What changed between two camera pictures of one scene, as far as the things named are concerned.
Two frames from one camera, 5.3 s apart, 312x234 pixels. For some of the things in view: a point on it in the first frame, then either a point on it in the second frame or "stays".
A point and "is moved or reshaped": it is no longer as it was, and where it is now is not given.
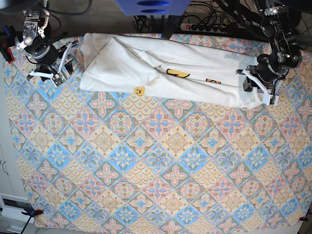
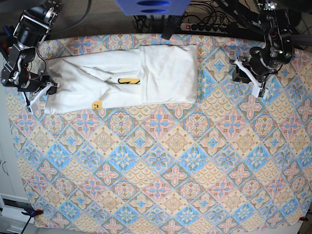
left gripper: [46, 57] -> [34, 85]
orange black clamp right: [302, 218] stays
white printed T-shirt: [140, 64] is moved or reshaped
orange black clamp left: [32, 212] stays
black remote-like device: [172, 23] stays
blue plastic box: [153, 8] stays
